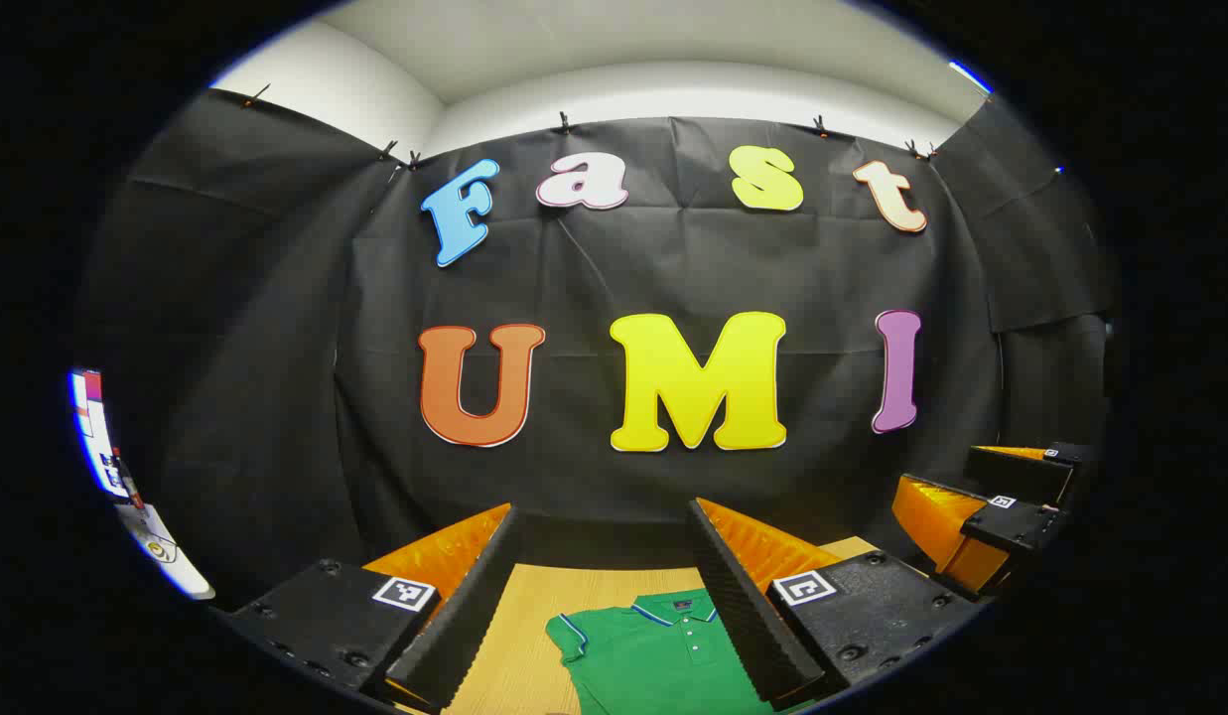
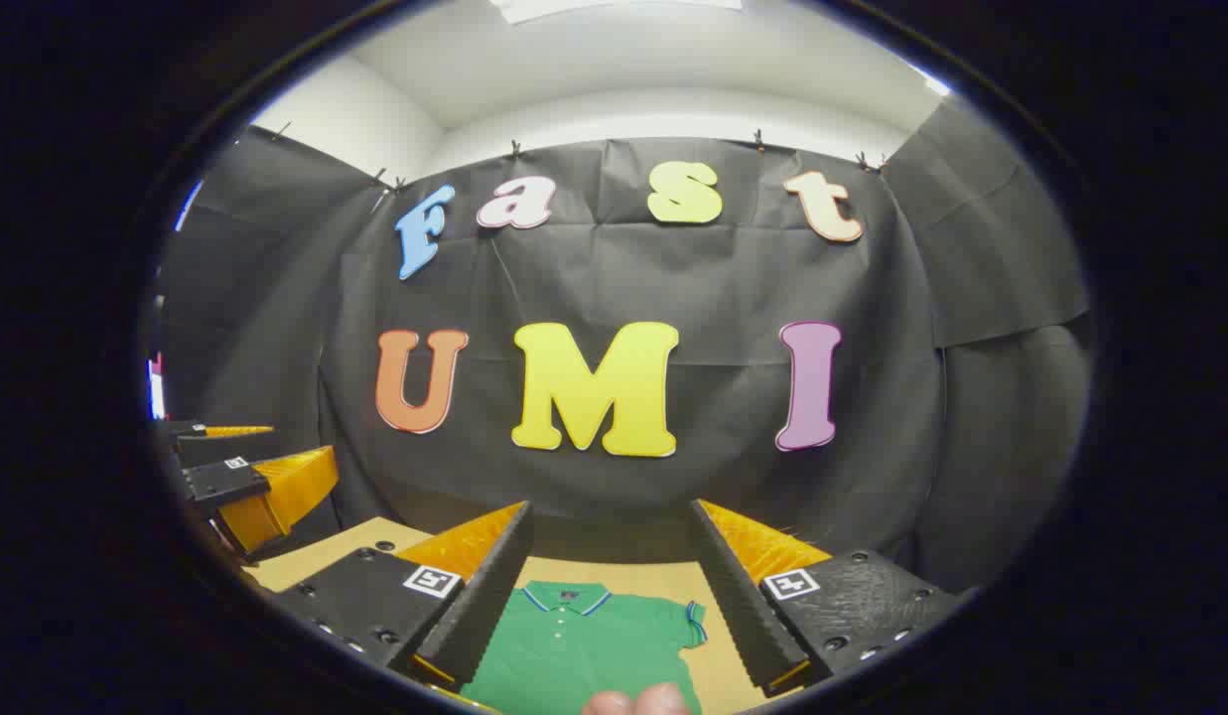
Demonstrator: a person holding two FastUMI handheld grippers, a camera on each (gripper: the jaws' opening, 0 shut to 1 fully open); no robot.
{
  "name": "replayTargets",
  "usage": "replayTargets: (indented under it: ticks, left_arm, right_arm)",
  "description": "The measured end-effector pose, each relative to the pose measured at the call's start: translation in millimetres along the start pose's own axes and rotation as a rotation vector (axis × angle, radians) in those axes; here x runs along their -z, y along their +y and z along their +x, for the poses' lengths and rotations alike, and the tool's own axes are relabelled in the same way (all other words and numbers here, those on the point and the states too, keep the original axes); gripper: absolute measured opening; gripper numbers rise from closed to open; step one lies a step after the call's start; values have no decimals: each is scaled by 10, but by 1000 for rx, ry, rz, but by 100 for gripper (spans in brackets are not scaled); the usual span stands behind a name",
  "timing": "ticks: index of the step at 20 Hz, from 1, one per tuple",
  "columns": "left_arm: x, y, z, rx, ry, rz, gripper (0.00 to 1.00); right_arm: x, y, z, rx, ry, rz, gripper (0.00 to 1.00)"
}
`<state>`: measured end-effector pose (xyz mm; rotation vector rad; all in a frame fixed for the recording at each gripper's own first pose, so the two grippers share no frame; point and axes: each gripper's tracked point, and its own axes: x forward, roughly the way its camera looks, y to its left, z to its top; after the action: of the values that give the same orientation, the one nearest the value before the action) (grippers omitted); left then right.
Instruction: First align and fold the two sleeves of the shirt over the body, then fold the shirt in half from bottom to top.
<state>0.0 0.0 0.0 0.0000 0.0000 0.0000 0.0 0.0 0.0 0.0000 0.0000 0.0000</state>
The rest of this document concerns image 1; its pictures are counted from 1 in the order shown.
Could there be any black backdrop cloth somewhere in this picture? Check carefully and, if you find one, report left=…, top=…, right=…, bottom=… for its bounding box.
left=77, top=87, right=1121, bottom=607

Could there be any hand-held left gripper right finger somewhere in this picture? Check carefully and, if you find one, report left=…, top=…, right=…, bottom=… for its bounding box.
left=685, top=497, right=987, bottom=711

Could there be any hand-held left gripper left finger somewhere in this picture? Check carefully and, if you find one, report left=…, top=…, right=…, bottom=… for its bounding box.
left=226, top=501, right=523, bottom=714

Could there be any row of small cloth clips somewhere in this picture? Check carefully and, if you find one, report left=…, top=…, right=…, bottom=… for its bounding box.
left=241, top=83, right=940, bottom=170

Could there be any white printed panel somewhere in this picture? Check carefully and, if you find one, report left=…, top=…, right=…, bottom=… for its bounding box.
left=69, top=367, right=217, bottom=602

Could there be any green T-shirt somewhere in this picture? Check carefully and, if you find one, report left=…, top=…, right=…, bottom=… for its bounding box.
left=546, top=588, right=773, bottom=715

